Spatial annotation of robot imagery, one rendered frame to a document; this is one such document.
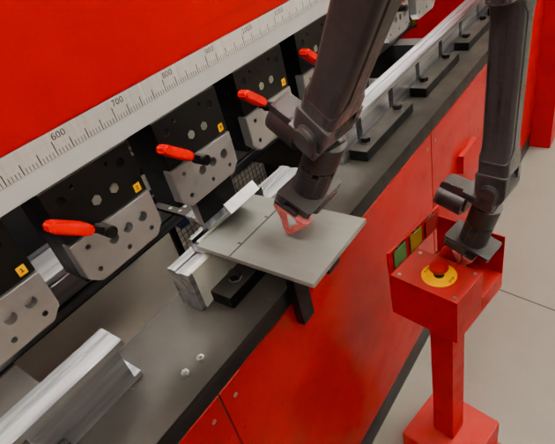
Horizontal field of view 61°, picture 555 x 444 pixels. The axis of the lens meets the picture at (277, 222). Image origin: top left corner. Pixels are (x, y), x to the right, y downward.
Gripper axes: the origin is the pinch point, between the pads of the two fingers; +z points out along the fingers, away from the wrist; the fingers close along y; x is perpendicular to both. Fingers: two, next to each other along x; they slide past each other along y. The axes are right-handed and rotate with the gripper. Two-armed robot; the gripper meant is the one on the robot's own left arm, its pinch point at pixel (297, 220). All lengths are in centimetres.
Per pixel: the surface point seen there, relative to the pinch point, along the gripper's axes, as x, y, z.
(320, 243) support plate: 5.7, 1.1, 0.2
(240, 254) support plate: -4.7, 8.8, 6.0
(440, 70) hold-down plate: -5, -98, 16
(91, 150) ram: -24.4, 22.0, -14.0
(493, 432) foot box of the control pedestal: 69, -31, 67
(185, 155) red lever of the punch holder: -17.6, 10.1, -9.9
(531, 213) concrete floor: 57, -153, 84
